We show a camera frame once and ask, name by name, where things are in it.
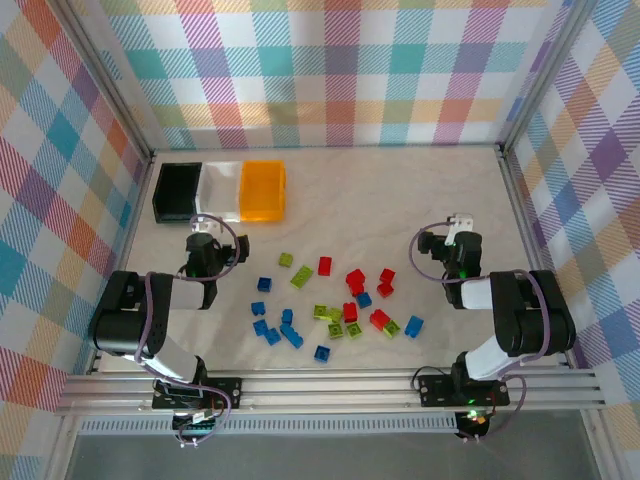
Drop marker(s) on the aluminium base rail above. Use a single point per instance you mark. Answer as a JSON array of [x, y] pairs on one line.
[[325, 387]]

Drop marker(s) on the black controller board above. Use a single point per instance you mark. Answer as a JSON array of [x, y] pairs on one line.
[[477, 422], [197, 429]]

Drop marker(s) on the yellow-orange plastic bin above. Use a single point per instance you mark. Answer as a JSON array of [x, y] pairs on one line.
[[262, 192]]

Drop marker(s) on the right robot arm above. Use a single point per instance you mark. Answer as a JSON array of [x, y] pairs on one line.
[[477, 295]]

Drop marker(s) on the aluminium frame post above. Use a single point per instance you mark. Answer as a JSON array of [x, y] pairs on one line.
[[543, 75], [107, 75]]

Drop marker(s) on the long green lego brick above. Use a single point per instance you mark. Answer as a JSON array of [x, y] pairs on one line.
[[302, 276]]

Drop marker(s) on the clear plastic bin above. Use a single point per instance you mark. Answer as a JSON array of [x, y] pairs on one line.
[[217, 192]]

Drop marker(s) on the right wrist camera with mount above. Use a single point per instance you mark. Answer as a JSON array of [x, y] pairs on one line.
[[460, 221]]

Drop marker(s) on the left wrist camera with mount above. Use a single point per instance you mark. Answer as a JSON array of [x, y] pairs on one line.
[[207, 225]]

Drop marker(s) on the black plastic bin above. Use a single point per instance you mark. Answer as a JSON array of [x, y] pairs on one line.
[[177, 192]]

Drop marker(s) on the aluminium side rail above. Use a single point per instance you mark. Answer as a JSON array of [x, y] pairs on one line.
[[525, 225], [131, 225]]

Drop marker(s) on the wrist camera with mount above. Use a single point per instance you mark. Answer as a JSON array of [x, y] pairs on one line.
[[207, 225], [460, 221]]

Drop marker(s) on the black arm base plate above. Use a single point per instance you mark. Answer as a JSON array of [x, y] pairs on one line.
[[435, 390], [227, 392]]

